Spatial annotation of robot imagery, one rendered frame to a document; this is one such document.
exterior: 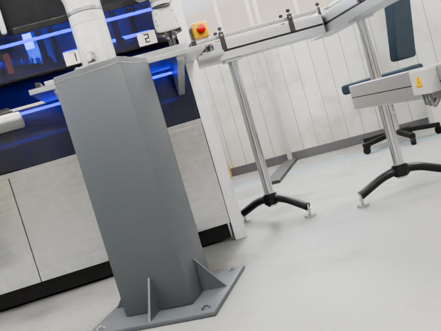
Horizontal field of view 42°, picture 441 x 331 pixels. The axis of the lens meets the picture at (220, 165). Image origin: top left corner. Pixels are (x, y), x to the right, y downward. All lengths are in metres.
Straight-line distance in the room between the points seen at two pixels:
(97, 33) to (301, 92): 3.51
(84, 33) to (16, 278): 1.26
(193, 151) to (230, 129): 2.77
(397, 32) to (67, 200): 2.83
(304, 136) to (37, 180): 3.15
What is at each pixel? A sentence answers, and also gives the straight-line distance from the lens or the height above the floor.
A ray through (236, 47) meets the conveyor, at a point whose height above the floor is 0.88.
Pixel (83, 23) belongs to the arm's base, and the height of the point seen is 1.01.
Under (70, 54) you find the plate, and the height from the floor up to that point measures 1.04.
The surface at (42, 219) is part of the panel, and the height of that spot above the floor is 0.36.
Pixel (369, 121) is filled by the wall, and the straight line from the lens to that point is 5.31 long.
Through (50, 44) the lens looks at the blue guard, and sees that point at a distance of 2.73.
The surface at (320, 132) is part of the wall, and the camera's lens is 5.33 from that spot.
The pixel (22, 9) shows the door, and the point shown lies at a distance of 2.79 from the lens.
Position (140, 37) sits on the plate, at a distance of 2.72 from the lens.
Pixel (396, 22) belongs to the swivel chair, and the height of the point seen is 0.89.
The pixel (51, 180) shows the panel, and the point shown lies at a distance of 2.70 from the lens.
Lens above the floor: 0.59
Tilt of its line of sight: 5 degrees down
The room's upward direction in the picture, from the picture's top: 16 degrees counter-clockwise
